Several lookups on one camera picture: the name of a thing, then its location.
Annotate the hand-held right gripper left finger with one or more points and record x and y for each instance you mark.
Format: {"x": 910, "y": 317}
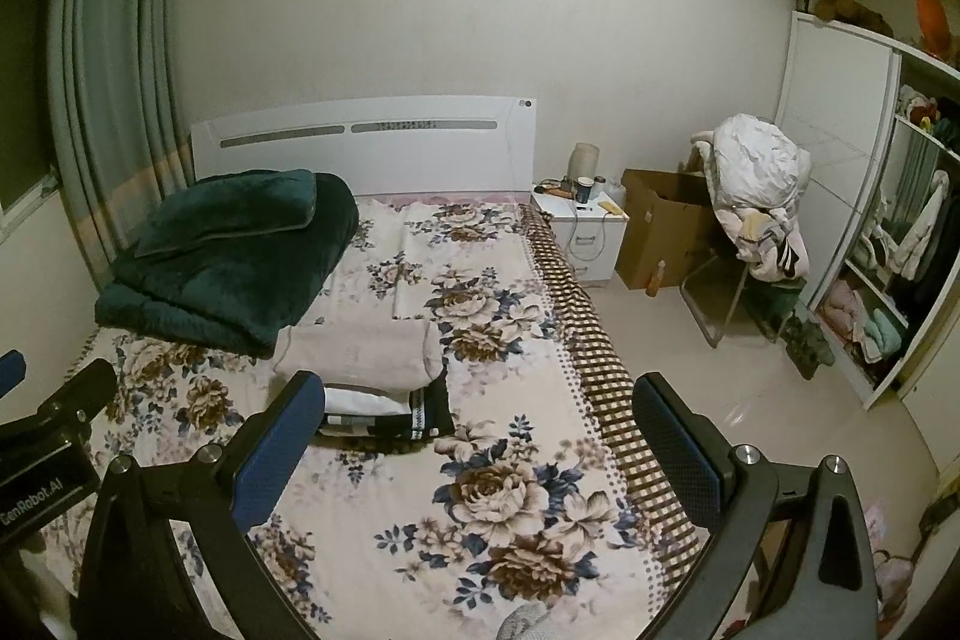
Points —
{"x": 277, "y": 445}

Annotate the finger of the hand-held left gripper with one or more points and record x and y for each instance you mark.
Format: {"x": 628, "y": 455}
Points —
{"x": 10, "y": 370}
{"x": 79, "y": 389}

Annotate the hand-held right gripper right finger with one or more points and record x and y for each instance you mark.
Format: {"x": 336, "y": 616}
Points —
{"x": 667, "y": 437}

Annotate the grey long-sleeve shirt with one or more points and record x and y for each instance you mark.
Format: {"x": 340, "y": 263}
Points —
{"x": 352, "y": 351}

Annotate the black striped folded clothes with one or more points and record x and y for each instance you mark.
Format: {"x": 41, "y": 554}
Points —
{"x": 427, "y": 419}

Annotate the pink folded clothes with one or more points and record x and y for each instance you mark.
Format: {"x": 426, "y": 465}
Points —
{"x": 841, "y": 310}

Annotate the teal folded clothes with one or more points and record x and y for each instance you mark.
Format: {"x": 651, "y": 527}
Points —
{"x": 883, "y": 332}

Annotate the white folded garment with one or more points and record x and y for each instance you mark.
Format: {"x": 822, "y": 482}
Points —
{"x": 364, "y": 400}

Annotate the metal chair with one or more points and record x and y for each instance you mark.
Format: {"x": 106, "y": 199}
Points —
{"x": 709, "y": 302}

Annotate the brown bottle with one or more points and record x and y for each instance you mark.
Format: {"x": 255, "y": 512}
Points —
{"x": 658, "y": 278}

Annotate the dark green blanket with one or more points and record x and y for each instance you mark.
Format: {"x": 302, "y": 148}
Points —
{"x": 225, "y": 280}

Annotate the bed with floral sheet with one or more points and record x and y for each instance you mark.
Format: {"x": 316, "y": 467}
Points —
{"x": 480, "y": 400}

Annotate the white nightstand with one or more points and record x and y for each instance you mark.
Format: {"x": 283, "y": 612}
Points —
{"x": 592, "y": 242}

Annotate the large cardboard box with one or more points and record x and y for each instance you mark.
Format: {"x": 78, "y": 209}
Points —
{"x": 660, "y": 227}

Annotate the black white striped garment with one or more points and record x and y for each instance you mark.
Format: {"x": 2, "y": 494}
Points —
{"x": 780, "y": 250}

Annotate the dark green pillow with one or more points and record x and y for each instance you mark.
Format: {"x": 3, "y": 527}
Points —
{"x": 225, "y": 212}

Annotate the dark cup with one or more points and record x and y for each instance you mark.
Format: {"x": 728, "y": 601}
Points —
{"x": 584, "y": 190}

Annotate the window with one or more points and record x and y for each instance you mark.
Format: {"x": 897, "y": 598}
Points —
{"x": 22, "y": 85}

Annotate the beige table lamp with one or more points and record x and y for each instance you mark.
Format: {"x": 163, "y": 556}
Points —
{"x": 583, "y": 162}

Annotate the white puffy jacket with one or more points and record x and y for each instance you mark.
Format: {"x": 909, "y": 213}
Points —
{"x": 754, "y": 160}

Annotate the white headboard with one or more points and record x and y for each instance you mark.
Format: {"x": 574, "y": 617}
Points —
{"x": 360, "y": 160}

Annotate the white hanging garment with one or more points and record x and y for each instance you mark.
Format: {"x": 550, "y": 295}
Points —
{"x": 921, "y": 227}

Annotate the grey-green curtain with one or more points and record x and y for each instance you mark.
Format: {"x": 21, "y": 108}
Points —
{"x": 112, "y": 48}

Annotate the white wardrobe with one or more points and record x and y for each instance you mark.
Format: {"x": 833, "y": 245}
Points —
{"x": 832, "y": 108}

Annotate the orange object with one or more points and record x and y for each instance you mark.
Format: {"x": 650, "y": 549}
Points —
{"x": 932, "y": 18}

